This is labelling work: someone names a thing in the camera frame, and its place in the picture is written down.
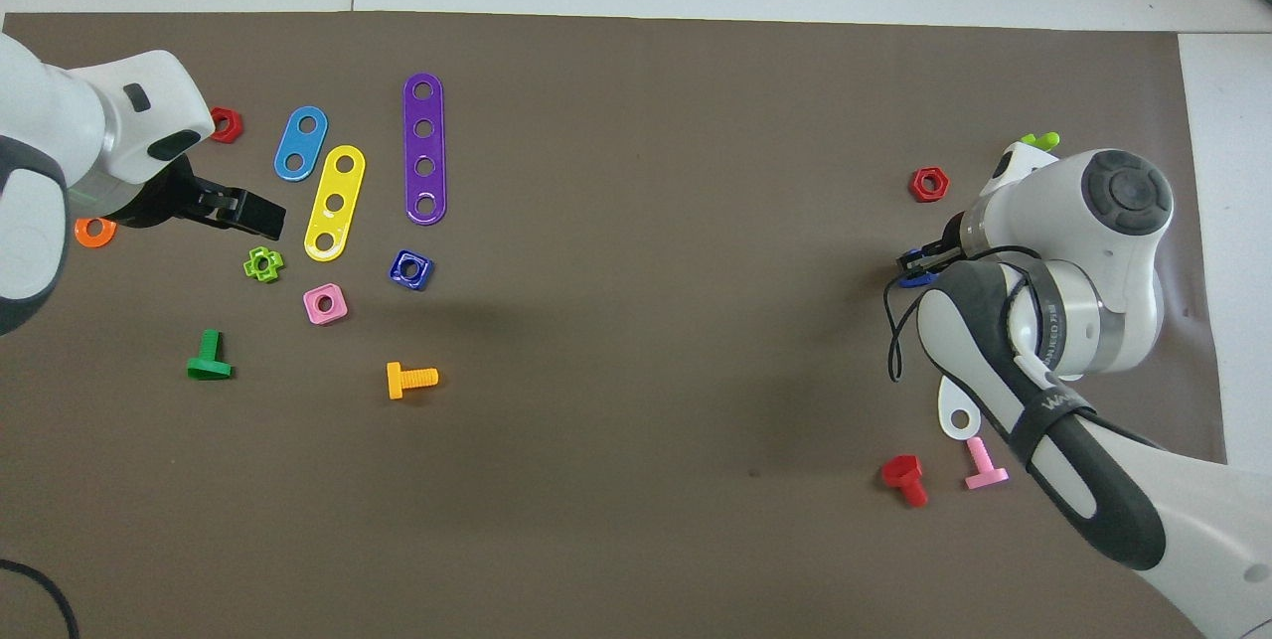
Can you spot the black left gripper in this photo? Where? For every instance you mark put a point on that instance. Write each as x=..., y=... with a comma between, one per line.
x=164, y=202

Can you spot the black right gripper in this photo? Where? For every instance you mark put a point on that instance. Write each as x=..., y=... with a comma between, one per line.
x=952, y=246

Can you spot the blue square nut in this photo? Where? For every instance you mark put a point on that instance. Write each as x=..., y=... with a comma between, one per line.
x=422, y=277

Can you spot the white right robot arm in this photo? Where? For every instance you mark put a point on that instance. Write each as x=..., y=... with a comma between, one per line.
x=1123, y=251

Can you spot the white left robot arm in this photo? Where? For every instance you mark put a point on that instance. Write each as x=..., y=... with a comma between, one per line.
x=50, y=152

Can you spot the lime green cross nut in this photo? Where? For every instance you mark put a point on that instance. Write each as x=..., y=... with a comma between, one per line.
x=275, y=265

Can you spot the red hexagon nut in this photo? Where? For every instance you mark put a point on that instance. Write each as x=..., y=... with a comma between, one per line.
x=237, y=122
x=915, y=184

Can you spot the pink square nut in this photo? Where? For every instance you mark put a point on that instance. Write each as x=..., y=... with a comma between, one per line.
x=338, y=313

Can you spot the green plastic screw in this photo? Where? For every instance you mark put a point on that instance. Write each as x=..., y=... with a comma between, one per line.
x=209, y=366

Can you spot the lime green cross-head screw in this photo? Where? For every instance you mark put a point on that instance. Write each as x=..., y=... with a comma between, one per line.
x=1038, y=139

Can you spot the red plastic screw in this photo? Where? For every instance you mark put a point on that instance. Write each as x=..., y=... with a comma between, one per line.
x=902, y=470

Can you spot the orange plastic screw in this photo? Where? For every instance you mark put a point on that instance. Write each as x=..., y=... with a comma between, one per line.
x=397, y=381

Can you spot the pink plastic screw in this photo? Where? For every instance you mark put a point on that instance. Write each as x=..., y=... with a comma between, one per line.
x=984, y=475

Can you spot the blue two-hole plate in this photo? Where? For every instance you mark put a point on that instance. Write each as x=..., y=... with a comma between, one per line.
x=301, y=143

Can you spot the yellow three-hole plate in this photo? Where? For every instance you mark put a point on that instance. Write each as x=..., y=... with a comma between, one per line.
x=340, y=184

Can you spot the white curved five-hole plate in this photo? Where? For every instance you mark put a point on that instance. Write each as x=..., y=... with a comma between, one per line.
x=947, y=399

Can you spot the orange heart-shaped plate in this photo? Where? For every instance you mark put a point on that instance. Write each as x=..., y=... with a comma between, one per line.
x=83, y=238

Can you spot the purple four-hole plate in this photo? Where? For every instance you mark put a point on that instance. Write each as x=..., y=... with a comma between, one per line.
x=425, y=147

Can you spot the brown table mat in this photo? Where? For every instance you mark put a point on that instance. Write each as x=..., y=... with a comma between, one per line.
x=636, y=420

